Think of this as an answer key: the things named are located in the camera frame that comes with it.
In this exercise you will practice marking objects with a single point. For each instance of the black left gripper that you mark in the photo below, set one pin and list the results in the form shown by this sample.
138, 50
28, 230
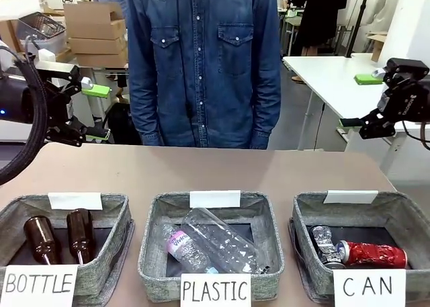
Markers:
13, 102

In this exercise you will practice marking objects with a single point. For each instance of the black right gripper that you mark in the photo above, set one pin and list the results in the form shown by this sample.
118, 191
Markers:
410, 102

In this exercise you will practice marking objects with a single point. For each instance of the brown glass bottle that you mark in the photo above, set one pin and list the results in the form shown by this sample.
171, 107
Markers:
80, 233
40, 240

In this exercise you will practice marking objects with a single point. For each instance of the crushed silver can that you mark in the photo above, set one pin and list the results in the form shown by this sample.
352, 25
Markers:
322, 241

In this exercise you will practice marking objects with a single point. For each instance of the crushed red can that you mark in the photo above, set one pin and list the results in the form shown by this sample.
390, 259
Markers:
373, 253

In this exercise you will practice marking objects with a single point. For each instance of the small pink-label plastic bottle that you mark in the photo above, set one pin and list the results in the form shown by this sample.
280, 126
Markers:
183, 244

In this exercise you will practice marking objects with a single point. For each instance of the large clear plastic bottle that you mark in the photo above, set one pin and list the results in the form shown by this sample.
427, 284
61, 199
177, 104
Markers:
228, 240

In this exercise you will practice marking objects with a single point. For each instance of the person's right forearm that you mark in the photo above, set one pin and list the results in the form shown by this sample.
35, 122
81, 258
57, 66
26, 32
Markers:
144, 119

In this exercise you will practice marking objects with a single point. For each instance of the person's left forearm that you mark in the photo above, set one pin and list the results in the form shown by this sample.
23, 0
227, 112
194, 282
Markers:
265, 119

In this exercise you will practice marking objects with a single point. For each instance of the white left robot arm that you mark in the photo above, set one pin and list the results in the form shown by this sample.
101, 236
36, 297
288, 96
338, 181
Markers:
2, 62

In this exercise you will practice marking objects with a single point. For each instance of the folded white CAN label card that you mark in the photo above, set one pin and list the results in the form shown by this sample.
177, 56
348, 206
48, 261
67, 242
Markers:
351, 197

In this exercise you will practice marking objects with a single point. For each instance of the grey fabric bottle basket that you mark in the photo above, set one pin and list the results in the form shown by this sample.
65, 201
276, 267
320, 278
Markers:
114, 240

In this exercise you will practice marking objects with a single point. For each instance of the grey fabric can basket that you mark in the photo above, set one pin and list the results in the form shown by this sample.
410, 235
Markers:
302, 240

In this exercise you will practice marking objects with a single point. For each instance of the grey fabric plastic basket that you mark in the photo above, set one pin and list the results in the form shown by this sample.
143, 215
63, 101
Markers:
154, 253

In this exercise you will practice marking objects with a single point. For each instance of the white CAN label sign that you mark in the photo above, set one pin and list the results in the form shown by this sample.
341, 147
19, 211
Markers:
369, 287

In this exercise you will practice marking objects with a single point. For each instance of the black bag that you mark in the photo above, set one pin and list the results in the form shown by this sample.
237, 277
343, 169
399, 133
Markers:
121, 125

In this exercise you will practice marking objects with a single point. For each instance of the leaning cardboard sheet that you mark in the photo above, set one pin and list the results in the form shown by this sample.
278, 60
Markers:
378, 48

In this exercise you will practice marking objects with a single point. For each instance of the closed cardboard box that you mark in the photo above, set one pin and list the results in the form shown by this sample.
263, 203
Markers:
100, 60
97, 45

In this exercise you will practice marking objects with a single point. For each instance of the white office desk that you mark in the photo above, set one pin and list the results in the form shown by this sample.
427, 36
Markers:
322, 68

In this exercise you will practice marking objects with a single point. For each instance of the black tripod pole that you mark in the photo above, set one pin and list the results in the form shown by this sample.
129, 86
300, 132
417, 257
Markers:
357, 18

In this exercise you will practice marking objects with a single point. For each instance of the open cardboard box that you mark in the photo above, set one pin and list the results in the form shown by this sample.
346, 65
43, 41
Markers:
90, 25

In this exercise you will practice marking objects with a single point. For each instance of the folded white BOTTLE label card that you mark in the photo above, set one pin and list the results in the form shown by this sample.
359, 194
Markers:
75, 201

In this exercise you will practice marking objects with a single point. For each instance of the person in white coat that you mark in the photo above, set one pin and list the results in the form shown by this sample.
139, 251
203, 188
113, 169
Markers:
383, 8

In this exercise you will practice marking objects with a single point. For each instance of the bin with metal mesh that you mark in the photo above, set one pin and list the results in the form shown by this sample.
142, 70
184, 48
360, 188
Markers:
40, 25

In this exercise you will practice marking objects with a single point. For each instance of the person in black coat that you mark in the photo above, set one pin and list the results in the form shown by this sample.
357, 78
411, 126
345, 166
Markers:
319, 18

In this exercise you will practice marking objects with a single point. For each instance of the green table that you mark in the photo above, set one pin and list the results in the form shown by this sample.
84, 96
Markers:
290, 21

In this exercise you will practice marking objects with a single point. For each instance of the white foam block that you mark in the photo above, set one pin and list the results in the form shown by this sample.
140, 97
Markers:
16, 6

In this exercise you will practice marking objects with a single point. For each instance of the person's denim shirt torso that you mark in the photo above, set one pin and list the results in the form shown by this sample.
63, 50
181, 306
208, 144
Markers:
201, 68

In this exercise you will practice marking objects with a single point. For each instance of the folded white PLASTIC label card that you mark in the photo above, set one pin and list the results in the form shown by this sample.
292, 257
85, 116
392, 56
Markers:
215, 199

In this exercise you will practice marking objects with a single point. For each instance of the white BOTTLE label sign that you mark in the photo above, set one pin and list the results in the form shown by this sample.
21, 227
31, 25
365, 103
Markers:
37, 287

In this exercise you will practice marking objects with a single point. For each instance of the white PLASTIC label sign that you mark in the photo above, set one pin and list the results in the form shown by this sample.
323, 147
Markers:
216, 290

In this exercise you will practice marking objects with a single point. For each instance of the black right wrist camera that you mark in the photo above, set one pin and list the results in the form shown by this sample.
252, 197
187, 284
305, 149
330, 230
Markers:
406, 68

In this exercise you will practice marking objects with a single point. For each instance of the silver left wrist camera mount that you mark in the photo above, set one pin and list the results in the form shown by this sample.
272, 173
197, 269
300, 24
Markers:
55, 66

